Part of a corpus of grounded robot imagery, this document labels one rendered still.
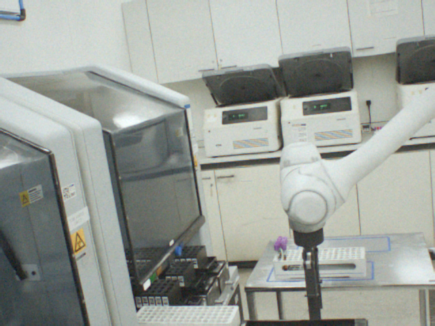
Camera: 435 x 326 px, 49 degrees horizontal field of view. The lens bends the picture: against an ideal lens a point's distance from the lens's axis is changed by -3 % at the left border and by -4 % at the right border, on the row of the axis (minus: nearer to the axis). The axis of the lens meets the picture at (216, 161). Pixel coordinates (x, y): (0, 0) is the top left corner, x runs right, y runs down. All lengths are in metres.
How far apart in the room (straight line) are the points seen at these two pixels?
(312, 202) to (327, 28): 2.88
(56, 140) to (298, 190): 0.51
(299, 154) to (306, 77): 2.74
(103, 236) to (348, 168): 0.59
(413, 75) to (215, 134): 1.57
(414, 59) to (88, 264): 3.10
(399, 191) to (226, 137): 1.29
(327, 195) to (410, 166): 2.62
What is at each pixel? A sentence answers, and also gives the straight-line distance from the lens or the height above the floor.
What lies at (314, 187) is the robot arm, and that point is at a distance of 0.97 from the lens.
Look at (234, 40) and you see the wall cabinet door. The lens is 3.85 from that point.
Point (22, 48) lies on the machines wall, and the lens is 2.93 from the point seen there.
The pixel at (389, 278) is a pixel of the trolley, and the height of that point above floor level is 0.82.
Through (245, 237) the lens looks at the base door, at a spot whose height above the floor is 0.27.
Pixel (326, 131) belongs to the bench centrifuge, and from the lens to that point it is 3.52.
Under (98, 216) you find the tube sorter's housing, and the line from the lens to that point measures 1.20.
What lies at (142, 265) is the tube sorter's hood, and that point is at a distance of 1.38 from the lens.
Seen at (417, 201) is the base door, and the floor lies 0.46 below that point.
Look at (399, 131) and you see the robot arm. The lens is 1.10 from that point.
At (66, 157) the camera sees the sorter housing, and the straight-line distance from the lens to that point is 1.10.
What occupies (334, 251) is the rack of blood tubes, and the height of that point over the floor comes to 0.88.
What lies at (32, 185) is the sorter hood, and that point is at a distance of 0.98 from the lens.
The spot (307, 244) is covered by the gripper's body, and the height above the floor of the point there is 1.08.
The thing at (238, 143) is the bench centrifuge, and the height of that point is 0.99.
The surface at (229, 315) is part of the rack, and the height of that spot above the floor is 0.86.
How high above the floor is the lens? 1.50
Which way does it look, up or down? 10 degrees down
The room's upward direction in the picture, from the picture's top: 8 degrees counter-clockwise
